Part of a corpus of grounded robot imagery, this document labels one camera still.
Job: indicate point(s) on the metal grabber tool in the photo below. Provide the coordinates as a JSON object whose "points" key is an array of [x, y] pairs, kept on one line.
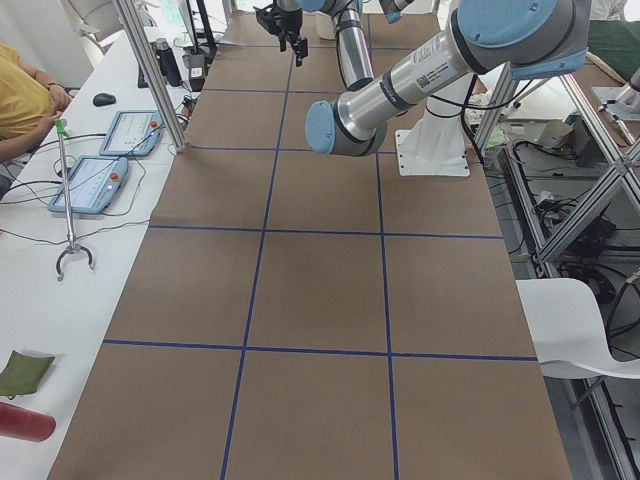
{"points": [[73, 247]]}

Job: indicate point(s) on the far grey teach pendant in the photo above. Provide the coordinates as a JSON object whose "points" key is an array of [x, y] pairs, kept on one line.
{"points": [[132, 133]]}

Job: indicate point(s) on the aluminium frame post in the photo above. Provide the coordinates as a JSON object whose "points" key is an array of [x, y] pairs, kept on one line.
{"points": [[133, 27]]}

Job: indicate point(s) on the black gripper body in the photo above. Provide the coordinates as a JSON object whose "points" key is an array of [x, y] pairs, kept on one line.
{"points": [[290, 20]]}

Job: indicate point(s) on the brown table mat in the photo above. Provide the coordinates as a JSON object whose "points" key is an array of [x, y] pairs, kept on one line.
{"points": [[291, 315]]}

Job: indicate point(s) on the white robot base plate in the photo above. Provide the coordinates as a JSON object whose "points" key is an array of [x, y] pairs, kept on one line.
{"points": [[435, 145]]}

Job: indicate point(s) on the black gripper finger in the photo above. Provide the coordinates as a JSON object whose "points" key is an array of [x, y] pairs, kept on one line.
{"points": [[298, 44]]}

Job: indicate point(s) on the white chair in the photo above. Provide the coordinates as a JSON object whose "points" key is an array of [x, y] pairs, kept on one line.
{"points": [[567, 331]]}

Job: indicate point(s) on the black computer mouse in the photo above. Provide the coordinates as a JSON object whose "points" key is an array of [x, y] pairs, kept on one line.
{"points": [[103, 99]]}

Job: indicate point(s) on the person in yellow shirt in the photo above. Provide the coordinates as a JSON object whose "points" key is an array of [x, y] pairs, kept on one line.
{"points": [[31, 102]]}

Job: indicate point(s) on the green bean bag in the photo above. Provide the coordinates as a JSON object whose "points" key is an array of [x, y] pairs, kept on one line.
{"points": [[22, 374]]}

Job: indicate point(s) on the red cylinder bottle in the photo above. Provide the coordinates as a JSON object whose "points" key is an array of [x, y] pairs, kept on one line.
{"points": [[23, 424]]}

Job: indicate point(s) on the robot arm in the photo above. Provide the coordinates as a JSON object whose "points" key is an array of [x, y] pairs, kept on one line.
{"points": [[351, 48], [540, 39]]}

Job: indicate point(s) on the black water bottle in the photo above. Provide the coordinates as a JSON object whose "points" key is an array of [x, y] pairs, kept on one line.
{"points": [[167, 61]]}

